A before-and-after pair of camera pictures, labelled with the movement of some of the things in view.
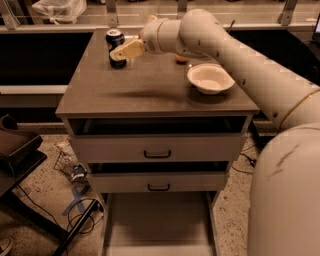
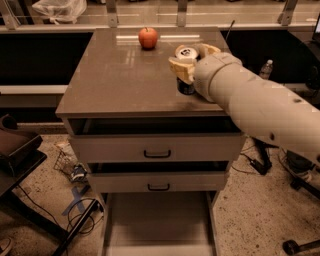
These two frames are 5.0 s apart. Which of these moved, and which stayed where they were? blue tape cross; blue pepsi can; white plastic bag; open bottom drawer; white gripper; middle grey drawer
Moved: white gripper; blue pepsi can
Stayed: open bottom drawer; white plastic bag; blue tape cross; middle grey drawer
